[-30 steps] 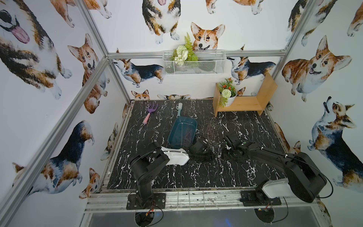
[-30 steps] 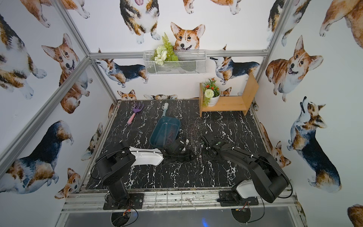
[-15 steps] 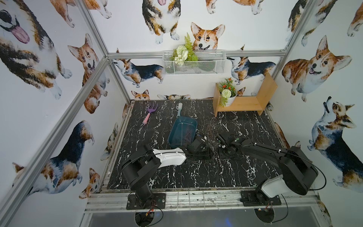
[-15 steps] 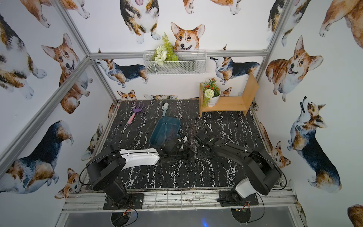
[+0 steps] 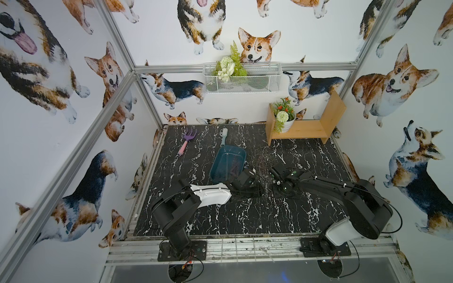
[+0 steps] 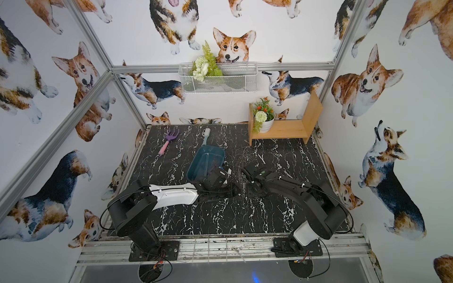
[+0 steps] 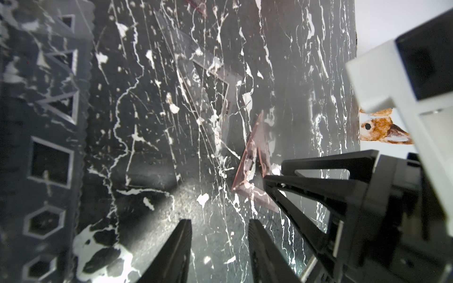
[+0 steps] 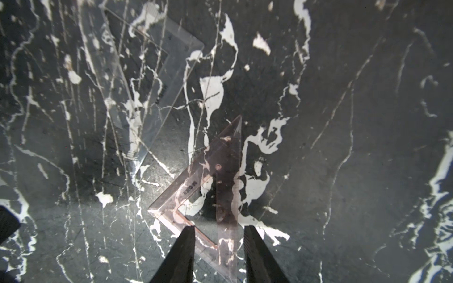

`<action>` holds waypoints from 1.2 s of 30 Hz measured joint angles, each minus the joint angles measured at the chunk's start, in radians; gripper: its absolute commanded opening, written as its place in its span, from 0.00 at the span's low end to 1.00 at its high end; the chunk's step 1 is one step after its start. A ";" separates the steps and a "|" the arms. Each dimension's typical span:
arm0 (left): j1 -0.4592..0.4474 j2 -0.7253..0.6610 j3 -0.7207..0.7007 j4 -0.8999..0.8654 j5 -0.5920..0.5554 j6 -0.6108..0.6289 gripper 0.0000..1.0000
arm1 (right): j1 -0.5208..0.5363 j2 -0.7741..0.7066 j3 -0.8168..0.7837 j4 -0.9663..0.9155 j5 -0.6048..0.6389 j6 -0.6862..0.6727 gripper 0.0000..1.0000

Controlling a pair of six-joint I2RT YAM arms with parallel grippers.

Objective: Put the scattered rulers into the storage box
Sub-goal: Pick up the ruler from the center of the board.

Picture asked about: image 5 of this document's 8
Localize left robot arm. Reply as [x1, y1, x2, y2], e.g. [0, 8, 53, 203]
[150, 169, 263, 258]

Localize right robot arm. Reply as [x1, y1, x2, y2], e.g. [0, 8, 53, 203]
[269, 165, 394, 249]

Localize teal plastic storage box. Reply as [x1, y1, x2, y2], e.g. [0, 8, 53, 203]
[210, 145, 247, 184]

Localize wooden corner shelf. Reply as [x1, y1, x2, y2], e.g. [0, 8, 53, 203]
[265, 91, 346, 146]

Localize potted flower white pot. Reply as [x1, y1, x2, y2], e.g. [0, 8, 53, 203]
[272, 97, 296, 134]

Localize purple pink toy fork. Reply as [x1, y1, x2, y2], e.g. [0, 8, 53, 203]
[178, 130, 198, 156]

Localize white green artificial flowers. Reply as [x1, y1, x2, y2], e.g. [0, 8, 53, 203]
[212, 41, 248, 83]

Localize light teal brush handle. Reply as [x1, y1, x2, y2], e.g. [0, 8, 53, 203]
[221, 128, 228, 147]

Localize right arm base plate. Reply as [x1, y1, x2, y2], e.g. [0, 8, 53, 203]
[299, 237, 352, 258]

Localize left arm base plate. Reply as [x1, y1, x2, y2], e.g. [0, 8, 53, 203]
[158, 241, 208, 262]

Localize white wire wall basket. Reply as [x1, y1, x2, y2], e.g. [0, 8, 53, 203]
[202, 62, 283, 94]

